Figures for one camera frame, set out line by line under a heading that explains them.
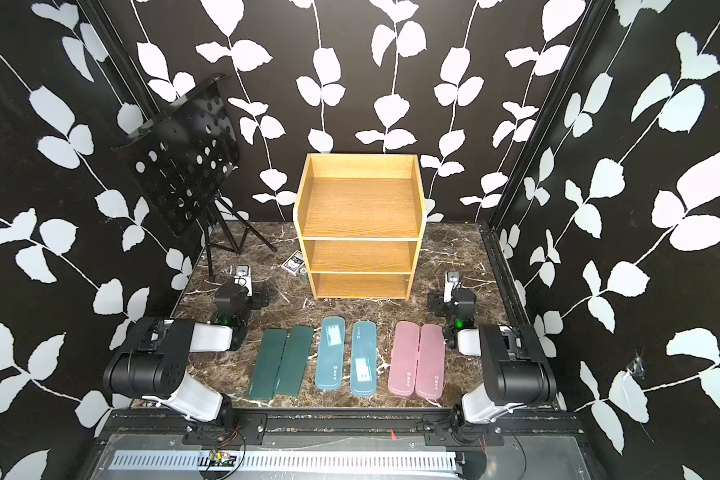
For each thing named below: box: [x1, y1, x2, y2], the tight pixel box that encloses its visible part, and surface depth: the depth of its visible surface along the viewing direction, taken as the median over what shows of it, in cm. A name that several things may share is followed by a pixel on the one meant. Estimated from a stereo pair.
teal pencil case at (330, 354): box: [315, 317, 346, 391], surface depth 88 cm
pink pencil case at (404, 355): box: [388, 321, 420, 396], surface depth 87 cm
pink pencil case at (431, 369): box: [415, 324, 446, 400], surface depth 86 cm
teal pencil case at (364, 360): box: [350, 321, 378, 397], surface depth 86 cm
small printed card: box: [282, 250, 305, 276], surface depth 109 cm
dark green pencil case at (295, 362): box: [274, 325, 314, 397], surface depth 86 cm
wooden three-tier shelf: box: [293, 154, 427, 301], surface depth 88 cm
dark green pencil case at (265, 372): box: [247, 329, 287, 400], surface depth 86 cm
